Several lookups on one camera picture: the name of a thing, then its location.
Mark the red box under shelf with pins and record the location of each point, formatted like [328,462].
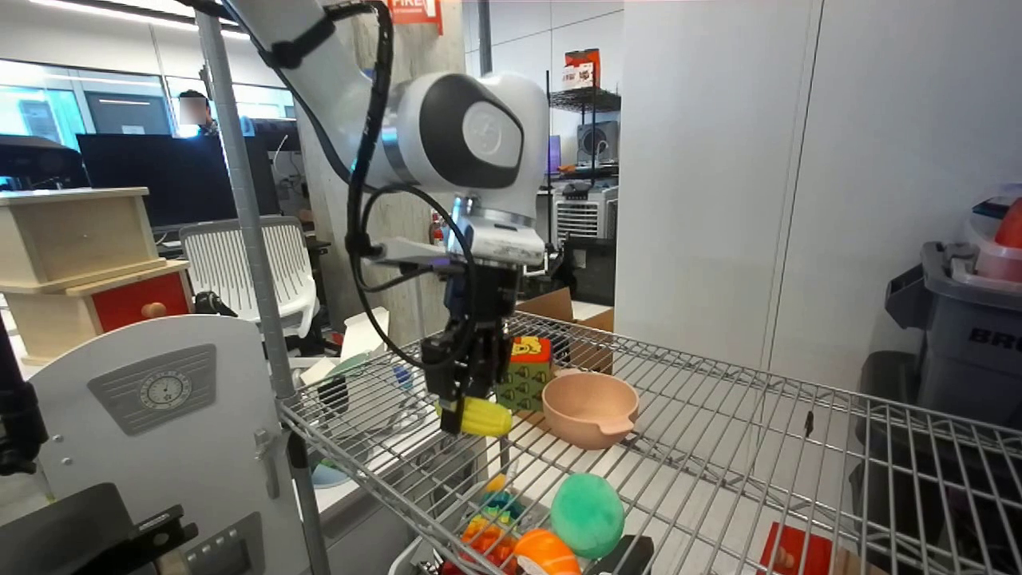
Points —
[791,550]

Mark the orange ball toy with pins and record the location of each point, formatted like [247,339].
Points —
[544,554]

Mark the rainbow stacking ring toy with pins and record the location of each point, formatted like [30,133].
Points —
[497,524]

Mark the peach bowl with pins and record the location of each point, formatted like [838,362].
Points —
[589,409]

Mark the black monitor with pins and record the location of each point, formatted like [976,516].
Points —
[187,178]

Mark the yellow toy maize cob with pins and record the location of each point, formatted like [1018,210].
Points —
[484,420]

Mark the colourful toy block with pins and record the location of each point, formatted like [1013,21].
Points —
[527,373]

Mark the white grey floor device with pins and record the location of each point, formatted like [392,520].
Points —
[179,413]

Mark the silver wire shelf rack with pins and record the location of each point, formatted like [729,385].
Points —
[716,458]

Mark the wooden red cabinet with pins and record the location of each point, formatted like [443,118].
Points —
[79,264]

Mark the person in background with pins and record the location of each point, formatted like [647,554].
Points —
[200,111]

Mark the silver shelf pole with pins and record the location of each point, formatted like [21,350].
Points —
[257,260]

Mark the grey storage bin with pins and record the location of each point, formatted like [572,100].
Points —
[972,336]

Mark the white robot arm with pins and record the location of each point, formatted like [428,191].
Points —
[443,178]

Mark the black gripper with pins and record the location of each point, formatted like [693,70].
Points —
[473,347]

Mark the green ball toy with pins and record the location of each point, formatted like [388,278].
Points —
[587,516]

